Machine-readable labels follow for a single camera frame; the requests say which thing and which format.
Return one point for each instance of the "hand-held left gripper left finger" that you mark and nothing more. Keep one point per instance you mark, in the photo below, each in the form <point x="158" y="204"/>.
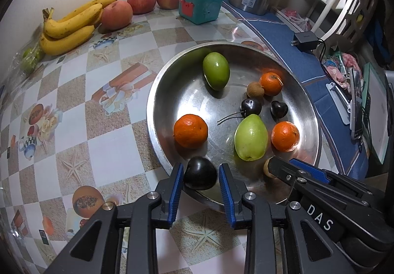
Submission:
<point x="177" y="194"/>

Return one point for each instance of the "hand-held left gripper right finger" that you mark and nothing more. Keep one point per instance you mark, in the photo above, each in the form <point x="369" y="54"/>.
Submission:
<point x="226" y="197"/>

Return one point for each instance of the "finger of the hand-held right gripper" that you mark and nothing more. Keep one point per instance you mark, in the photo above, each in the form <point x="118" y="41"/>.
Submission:
<point x="311" y="170"/>
<point x="283" y="169"/>

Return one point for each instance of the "orange mandarin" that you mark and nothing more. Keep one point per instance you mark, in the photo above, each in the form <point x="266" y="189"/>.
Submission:
<point x="190" y="130"/>
<point x="285" y="140"/>
<point x="271" y="83"/>

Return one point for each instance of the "dark cherry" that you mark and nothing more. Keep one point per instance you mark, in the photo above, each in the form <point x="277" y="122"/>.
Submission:
<point x="279" y="108"/>
<point x="200" y="174"/>
<point x="251" y="106"/>

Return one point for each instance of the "pale green jujube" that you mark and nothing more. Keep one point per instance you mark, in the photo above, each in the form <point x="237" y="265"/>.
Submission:
<point x="251" y="138"/>

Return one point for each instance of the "stainless steel basin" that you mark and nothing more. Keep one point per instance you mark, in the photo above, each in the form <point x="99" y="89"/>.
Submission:
<point x="184" y="92"/>

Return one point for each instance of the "bright green jujube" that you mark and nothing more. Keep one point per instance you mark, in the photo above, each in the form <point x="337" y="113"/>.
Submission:
<point x="216" y="70"/>

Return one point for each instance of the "white green-edged board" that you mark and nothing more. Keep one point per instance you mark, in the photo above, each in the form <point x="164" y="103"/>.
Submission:
<point x="377" y="113"/>

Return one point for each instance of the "checkered printed tablecloth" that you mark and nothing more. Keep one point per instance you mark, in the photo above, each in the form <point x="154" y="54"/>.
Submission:
<point x="92" y="138"/>

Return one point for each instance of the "pink floral package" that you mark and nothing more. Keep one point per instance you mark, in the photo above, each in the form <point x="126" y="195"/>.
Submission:
<point x="338" y="67"/>

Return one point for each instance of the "black power adapter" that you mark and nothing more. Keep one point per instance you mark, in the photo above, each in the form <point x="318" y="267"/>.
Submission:
<point x="304" y="40"/>

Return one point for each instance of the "blue striped cloth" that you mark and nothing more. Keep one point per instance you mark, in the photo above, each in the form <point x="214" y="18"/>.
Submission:
<point x="277" y="30"/>

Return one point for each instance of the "red and white plastic bag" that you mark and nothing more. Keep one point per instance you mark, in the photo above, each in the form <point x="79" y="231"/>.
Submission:
<point x="294" y="16"/>

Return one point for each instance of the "teal plastic box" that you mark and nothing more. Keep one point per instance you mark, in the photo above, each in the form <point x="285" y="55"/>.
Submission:
<point x="201" y="4"/>

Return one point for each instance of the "orange peach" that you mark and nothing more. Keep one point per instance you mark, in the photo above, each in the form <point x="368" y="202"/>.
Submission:
<point x="117" y="15"/>

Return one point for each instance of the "yellow banana bunch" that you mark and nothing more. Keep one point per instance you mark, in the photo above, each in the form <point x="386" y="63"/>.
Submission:
<point x="70" y="27"/>

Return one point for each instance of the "clear bag of green jujubes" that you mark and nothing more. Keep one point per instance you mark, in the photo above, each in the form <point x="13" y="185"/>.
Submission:
<point x="30" y="58"/>

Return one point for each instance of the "white plastic bracket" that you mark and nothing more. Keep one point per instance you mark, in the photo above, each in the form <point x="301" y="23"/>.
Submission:
<point x="338" y="101"/>

